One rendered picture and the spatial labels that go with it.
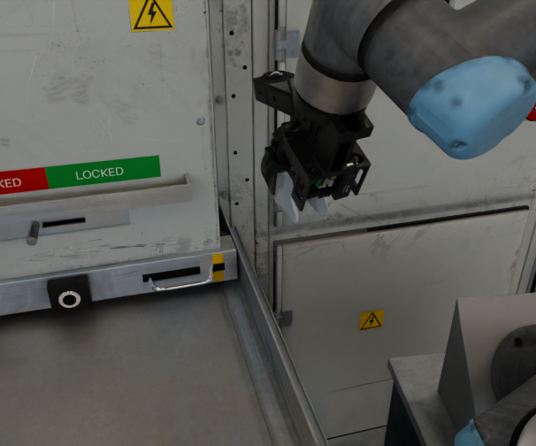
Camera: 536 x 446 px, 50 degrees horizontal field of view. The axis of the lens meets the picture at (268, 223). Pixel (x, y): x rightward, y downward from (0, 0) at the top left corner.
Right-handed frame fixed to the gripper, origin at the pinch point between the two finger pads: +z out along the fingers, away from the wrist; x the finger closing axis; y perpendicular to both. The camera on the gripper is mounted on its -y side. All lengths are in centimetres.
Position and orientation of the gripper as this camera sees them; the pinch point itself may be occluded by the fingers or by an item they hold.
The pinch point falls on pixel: (287, 200)
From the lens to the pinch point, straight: 70.7
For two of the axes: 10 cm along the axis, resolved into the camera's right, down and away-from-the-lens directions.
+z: -1.4, 5.6, 8.2
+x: 9.0, -2.6, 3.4
